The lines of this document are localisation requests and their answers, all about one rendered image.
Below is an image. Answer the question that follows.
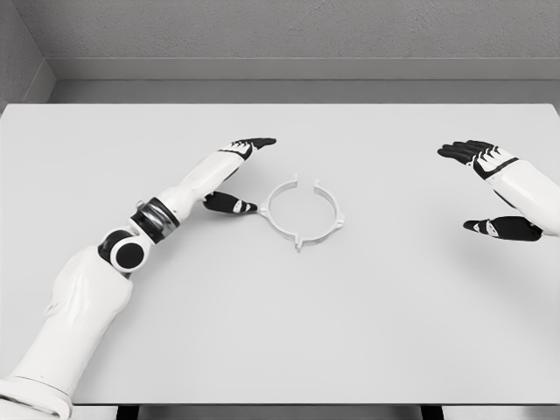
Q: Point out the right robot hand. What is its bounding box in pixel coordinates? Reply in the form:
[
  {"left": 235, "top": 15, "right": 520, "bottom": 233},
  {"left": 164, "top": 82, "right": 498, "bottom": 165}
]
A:
[{"left": 437, "top": 139, "right": 560, "bottom": 242}]

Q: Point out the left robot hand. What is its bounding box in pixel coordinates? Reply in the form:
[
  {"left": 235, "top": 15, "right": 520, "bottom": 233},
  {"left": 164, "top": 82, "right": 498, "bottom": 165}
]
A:
[{"left": 180, "top": 136, "right": 278, "bottom": 216}]

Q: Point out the thin white pipe clamp ring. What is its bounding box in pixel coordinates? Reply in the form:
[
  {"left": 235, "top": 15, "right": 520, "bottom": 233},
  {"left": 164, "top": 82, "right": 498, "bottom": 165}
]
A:
[{"left": 258, "top": 172, "right": 347, "bottom": 256}]

